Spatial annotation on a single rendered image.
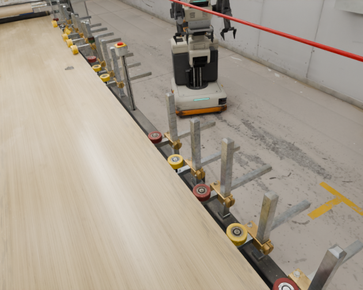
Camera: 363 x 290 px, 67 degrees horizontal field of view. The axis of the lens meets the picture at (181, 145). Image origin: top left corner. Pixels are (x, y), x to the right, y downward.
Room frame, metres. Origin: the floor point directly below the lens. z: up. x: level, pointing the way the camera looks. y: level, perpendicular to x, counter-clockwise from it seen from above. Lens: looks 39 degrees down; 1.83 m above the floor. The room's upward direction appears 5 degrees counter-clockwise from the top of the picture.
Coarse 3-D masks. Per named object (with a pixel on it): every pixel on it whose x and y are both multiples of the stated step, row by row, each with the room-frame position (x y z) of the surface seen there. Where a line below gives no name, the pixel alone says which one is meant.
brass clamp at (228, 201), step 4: (212, 184) 0.89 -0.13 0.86; (212, 188) 0.88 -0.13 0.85; (216, 188) 0.87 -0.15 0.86; (216, 192) 0.85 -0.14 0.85; (220, 196) 0.82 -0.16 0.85; (228, 196) 0.81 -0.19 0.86; (232, 196) 0.82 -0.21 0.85; (220, 200) 0.82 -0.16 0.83; (224, 200) 0.80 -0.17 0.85; (228, 200) 0.79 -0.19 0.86; (232, 200) 0.79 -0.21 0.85; (224, 204) 0.79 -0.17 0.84; (228, 204) 0.78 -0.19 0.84; (232, 204) 0.79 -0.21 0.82
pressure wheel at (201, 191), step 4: (200, 184) 0.86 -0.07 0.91; (204, 184) 0.85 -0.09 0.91; (196, 188) 0.83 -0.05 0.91; (200, 188) 0.83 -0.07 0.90; (204, 188) 0.83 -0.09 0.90; (208, 188) 0.83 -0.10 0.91; (196, 192) 0.81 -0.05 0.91; (200, 192) 0.81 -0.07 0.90; (204, 192) 0.81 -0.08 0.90; (208, 192) 0.80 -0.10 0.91; (196, 196) 0.79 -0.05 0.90; (200, 196) 0.78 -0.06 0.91; (204, 196) 0.78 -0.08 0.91; (208, 196) 0.79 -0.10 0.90; (200, 200) 0.78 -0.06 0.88; (204, 200) 0.78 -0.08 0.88
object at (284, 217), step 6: (300, 204) 0.77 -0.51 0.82; (306, 204) 0.76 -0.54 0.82; (288, 210) 0.74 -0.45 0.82; (294, 210) 0.74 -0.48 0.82; (300, 210) 0.74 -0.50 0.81; (276, 216) 0.71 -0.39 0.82; (282, 216) 0.71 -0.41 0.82; (288, 216) 0.71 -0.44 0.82; (276, 222) 0.68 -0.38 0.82; (282, 222) 0.69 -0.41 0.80; (240, 246) 0.59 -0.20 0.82
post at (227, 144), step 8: (224, 144) 0.82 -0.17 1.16; (232, 144) 0.82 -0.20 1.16; (224, 152) 0.82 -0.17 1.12; (232, 152) 0.82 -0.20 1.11; (224, 160) 0.82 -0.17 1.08; (232, 160) 0.82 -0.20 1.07; (224, 168) 0.82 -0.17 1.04; (224, 176) 0.81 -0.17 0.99; (224, 184) 0.81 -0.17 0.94; (224, 192) 0.81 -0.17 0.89; (224, 208) 0.81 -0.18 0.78
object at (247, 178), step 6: (258, 168) 0.99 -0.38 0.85; (264, 168) 0.98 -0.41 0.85; (270, 168) 0.99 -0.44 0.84; (246, 174) 0.95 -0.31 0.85; (252, 174) 0.95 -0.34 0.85; (258, 174) 0.95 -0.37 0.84; (234, 180) 0.92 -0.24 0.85; (240, 180) 0.91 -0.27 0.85; (246, 180) 0.92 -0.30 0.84; (234, 186) 0.88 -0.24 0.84; (210, 198) 0.82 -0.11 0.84; (216, 198) 0.84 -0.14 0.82; (204, 204) 0.81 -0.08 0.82
